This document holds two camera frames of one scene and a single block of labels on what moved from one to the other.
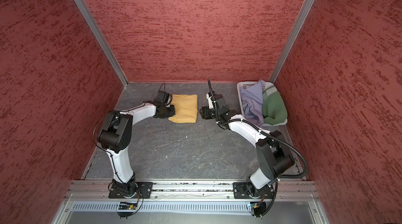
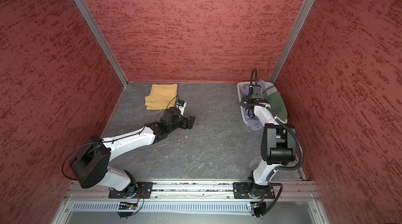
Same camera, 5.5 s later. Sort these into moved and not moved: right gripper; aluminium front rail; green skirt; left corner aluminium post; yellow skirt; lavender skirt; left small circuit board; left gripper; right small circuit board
Moved: right gripper; yellow skirt; left gripper
Not moved: aluminium front rail; green skirt; right small circuit board; left corner aluminium post; left small circuit board; lavender skirt
